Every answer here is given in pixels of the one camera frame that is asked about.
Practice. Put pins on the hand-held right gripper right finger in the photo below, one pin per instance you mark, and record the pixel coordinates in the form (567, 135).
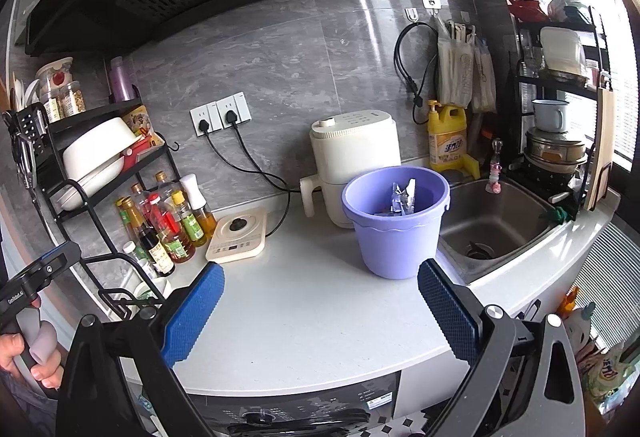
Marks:
(447, 312)

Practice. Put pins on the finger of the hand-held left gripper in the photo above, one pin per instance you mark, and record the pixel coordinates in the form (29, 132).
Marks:
(47, 267)

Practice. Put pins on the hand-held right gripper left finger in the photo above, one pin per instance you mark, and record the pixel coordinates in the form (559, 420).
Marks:
(200, 312)

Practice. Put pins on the purple plastic bucket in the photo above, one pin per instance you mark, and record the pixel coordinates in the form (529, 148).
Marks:
(395, 242)

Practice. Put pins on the aluminium foil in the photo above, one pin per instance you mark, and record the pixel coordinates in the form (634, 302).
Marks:
(402, 199)

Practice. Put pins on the person's left forearm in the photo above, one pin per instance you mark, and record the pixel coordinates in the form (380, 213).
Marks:
(25, 409)

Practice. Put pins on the person's left hand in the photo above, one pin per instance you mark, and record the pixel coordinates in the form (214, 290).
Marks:
(10, 352)

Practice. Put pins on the white rectangular dish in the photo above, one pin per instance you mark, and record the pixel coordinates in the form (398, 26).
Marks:
(152, 289)

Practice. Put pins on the white shallow dish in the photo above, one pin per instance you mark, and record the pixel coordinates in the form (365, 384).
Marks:
(67, 199)

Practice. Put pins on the beige induction cooker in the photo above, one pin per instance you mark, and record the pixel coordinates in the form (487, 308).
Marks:
(235, 242)

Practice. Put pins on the red label oil bottle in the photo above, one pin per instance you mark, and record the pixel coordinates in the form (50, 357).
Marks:
(172, 232)

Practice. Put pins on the green label yellow cap bottle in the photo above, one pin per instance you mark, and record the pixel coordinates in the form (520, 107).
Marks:
(192, 227)

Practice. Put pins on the small white cap bottle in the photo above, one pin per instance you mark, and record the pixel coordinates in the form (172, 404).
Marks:
(134, 257)

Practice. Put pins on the white plate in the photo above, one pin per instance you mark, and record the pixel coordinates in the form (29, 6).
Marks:
(102, 177)

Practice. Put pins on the steel kitchen sink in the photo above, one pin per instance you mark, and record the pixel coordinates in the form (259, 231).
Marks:
(500, 217)

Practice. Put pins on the clear gold cap bottle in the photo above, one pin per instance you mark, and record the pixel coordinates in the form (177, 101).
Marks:
(161, 182)
(137, 193)

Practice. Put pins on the orange toy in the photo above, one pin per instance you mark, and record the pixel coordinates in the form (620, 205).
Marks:
(575, 312)

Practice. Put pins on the round metal lid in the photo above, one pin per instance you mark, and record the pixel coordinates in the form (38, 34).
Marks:
(452, 177)

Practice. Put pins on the black perforated utensil holder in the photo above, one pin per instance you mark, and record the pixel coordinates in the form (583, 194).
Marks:
(32, 124)

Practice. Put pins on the yellow sponge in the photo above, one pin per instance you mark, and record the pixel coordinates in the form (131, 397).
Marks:
(472, 167)

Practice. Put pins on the red plastic box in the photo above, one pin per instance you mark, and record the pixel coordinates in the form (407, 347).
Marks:
(145, 152)

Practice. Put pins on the faucet with pink filter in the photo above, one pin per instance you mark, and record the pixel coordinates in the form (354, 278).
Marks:
(495, 167)

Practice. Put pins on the glass jar of grains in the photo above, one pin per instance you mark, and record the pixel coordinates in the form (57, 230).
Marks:
(52, 109)
(74, 102)

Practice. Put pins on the black metal shelf rack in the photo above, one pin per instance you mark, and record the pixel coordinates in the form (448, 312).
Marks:
(95, 114)

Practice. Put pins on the black pan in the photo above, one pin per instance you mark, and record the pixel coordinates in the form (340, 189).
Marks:
(545, 177)

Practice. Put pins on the yellow snack packet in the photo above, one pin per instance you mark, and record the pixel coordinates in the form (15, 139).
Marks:
(140, 124)

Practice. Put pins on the yellow detergent bottle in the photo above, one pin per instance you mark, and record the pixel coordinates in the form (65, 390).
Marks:
(447, 142)

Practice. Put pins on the white air fryer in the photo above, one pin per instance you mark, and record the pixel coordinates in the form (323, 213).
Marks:
(345, 152)

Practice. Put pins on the stacked steel pots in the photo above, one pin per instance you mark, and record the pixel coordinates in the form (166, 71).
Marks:
(555, 149)

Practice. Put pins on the purple plastic bottle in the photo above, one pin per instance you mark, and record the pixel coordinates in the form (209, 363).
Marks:
(121, 82)

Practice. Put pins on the white enamel mug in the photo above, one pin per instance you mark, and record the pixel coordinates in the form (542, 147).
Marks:
(550, 117)

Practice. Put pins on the wooden cutting board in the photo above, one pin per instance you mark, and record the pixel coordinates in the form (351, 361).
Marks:
(602, 142)

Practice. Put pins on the hanging clear plastic bag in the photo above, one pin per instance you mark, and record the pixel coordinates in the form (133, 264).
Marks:
(485, 77)
(455, 67)

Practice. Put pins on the black dish rack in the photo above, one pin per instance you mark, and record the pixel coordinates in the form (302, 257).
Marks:
(560, 84)

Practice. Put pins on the white plastic food container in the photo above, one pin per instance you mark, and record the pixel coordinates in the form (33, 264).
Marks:
(560, 49)

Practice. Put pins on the red bowl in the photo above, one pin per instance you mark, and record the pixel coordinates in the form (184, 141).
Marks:
(525, 11)

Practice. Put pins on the metal pot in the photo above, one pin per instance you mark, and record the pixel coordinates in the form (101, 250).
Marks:
(570, 7)

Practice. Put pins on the white wall socket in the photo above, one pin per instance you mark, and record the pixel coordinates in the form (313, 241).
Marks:
(212, 114)
(242, 104)

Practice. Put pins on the clear adhesive wall hook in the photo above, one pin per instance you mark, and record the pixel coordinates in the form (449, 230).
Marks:
(411, 15)
(431, 1)

